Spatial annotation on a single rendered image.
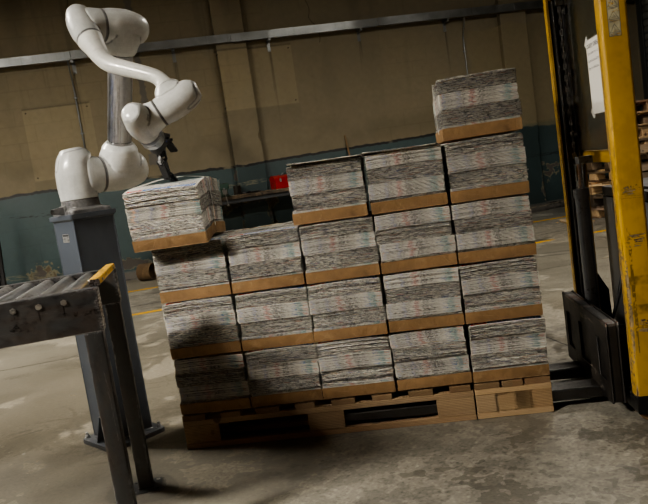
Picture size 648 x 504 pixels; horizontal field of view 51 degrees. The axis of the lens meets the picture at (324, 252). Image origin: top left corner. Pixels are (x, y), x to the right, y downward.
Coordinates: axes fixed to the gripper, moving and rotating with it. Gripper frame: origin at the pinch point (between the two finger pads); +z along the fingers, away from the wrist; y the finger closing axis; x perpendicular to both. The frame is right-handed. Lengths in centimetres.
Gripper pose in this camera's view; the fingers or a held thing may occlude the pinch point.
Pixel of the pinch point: (173, 164)
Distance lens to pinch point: 282.9
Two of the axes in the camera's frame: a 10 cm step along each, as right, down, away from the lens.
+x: 9.8, -1.4, -1.1
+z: 1.5, 3.3, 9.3
